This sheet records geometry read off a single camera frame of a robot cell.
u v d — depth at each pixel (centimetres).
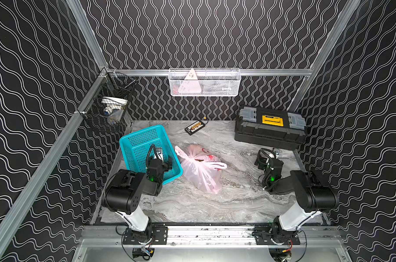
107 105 90
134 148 100
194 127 115
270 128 95
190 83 90
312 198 46
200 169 84
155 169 72
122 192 48
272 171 73
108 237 76
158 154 81
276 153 81
